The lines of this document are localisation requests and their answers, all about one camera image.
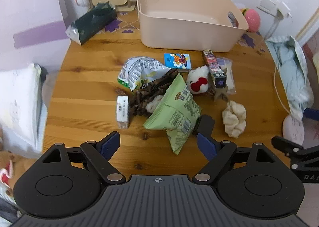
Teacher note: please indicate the long colourful printed box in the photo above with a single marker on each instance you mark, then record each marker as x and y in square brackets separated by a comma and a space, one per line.
[214, 67]

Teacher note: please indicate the light green snack packet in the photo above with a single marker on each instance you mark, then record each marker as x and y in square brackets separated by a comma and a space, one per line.
[179, 107]

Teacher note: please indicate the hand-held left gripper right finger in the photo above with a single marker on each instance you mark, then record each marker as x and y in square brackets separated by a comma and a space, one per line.
[205, 146]

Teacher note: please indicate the lilac wall panel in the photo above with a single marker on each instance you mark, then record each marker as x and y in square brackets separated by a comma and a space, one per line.
[37, 5]

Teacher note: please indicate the white plug charger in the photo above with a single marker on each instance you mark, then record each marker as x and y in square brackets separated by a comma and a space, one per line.
[282, 9]

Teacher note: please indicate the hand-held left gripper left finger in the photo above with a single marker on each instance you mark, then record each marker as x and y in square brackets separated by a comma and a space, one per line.
[109, 146]

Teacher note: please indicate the light blue blanket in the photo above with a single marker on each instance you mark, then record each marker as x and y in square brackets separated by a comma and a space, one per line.
[291, 75]

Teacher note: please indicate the white and green snack bag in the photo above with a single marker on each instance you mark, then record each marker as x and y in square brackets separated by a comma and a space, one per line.
[139, 67]

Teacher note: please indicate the pink burger toy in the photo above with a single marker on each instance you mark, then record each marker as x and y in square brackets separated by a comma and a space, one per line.
[252, 19]

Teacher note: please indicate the brown plush toy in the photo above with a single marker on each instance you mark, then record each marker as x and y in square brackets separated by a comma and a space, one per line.
[152, 87]

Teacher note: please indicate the brown hair claw clip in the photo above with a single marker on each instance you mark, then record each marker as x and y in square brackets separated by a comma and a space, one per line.
[220, 94]

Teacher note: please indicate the purple floral table mat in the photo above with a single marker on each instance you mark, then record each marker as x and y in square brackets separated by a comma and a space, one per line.
[113, 25]

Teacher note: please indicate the blue cartoon tissue pack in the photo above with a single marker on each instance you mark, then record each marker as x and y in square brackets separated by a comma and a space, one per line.
[178, 60]

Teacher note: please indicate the white wall socket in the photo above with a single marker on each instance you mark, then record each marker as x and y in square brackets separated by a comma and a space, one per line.
[266, 2]

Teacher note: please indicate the dark green tissue pack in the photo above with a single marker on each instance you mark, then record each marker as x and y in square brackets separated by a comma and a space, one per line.
[92, 21]

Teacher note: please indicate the cream scrunchie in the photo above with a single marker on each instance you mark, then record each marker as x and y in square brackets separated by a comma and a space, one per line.
[234, 117]

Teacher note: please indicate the beige plastic storage bin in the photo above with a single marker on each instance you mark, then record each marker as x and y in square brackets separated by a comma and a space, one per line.
[189, 35]

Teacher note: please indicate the clear plastic packet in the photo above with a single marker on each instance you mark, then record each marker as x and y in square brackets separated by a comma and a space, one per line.
[230, 75]

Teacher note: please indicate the small white box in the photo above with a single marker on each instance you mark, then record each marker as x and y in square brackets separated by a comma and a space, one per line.
[122, 110]

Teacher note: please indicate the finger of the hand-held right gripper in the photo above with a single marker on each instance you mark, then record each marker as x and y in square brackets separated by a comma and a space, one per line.
[286, 146]
[311, 114]

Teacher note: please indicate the white plush toy red bow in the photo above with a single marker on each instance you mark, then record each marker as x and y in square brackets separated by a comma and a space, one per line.
[197, 77]

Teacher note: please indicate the round wooden desktop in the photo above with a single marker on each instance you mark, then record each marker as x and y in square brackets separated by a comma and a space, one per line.
[87, 80]

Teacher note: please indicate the white pillow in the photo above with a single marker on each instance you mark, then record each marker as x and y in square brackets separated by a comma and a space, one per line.
[20, 107]

